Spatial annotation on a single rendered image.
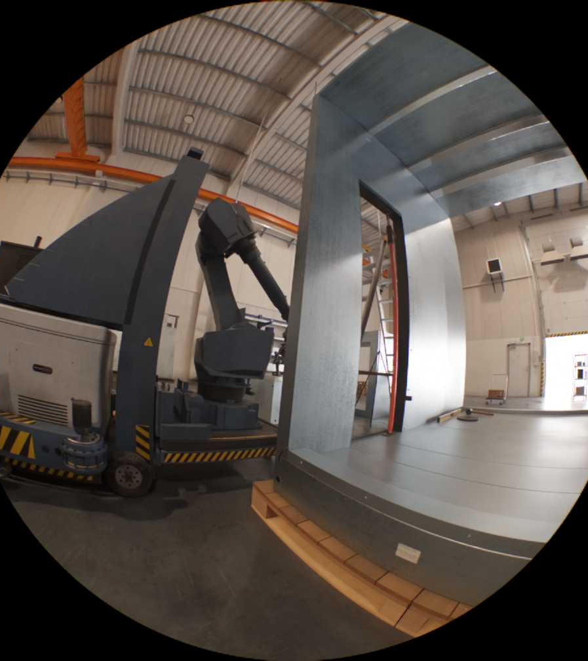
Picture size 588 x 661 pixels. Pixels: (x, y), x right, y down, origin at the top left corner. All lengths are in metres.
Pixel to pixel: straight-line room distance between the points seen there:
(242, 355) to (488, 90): 3.08
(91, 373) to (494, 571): 1.56
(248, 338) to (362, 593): 1.43
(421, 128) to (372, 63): 0.86
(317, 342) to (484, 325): 10.84
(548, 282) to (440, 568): 11.52
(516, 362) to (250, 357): 10.66
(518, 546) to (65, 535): 1.37
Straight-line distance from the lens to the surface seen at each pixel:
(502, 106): 2.91
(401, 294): 1.87
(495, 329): 11.51
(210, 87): 8.34
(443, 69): 2.56
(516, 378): 11.20
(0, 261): 1.72
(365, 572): 0.85
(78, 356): 1.24
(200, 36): 8.01
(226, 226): 1.70
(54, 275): 1.41
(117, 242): 1.40
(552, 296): 11.69
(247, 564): 1.05
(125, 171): 9.35
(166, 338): 5.27
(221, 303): 1.87
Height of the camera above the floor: 0.78
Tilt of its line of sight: 9 degrees up
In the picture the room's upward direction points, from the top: 6 degrees clockwise
